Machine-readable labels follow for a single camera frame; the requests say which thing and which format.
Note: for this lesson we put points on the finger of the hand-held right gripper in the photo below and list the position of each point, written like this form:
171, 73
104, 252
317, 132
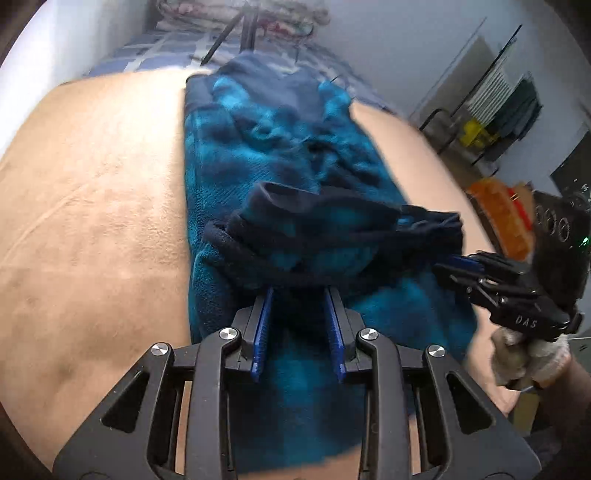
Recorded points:
466, 263
461, 279

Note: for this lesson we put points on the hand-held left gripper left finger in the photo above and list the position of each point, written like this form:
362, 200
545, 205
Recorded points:
263, 333

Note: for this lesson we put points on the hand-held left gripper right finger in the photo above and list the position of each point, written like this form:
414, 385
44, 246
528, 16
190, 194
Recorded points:
334, 333

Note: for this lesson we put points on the blue plaid fleece garment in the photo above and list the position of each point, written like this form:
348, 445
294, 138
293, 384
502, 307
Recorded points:
258, 152

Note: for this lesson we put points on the person's right forearm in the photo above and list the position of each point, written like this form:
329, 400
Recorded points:
575, 410

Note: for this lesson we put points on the hanging grey clothes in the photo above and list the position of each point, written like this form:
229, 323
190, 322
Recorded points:
519, 108

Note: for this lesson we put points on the clothes drying rack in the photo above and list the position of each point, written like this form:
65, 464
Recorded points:
503, 69

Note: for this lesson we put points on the person's right hand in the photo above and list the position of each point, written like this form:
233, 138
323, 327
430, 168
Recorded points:
547, 355

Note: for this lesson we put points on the orange plastic box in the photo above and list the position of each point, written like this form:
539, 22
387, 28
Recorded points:
501, 217

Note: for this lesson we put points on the black case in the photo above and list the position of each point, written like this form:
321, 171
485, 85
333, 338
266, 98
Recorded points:
572, 166

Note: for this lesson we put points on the yellow plastic bin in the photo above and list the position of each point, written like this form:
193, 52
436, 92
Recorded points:
475, 133

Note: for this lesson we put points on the tan blanket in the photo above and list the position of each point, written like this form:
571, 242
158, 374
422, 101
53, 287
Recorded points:
92, 207

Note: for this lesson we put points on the blue checked bedsheet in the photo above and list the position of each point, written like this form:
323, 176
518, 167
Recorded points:
152, 48

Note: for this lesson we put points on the black tripod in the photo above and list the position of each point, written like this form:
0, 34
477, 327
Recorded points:
249, 27

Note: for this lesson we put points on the folded floral quilt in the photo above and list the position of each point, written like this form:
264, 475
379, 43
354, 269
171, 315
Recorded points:
286, 14

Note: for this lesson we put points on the black metal chair frame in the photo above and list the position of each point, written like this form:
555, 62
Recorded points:
438, 129

